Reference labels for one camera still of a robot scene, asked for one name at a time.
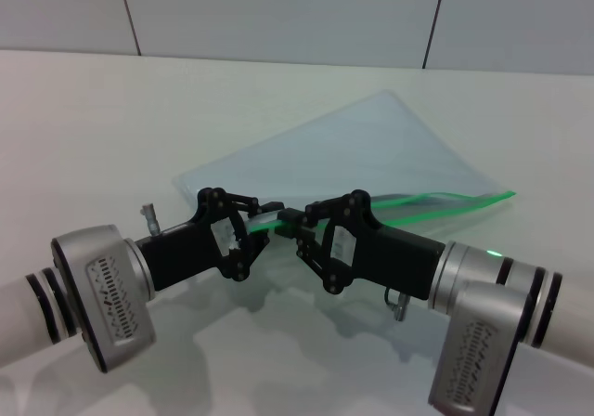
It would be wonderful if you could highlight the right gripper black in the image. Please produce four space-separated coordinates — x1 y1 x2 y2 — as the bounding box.
275 188 446 302

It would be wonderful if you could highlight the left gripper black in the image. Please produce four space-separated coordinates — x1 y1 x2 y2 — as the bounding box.
136 186 287 293

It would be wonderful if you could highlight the clear document bag green zipper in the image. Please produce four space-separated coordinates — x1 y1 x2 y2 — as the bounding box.
172 88 518 240

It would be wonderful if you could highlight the left arm silver cable connector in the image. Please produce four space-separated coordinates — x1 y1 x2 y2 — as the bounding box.
140 201 162 239

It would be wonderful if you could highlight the arm silver cable connector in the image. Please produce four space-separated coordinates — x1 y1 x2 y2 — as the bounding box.
140 201 162 239
382 287 412 323

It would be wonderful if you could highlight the right arm silver cable connector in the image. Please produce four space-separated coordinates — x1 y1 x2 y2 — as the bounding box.
382 287 412 323

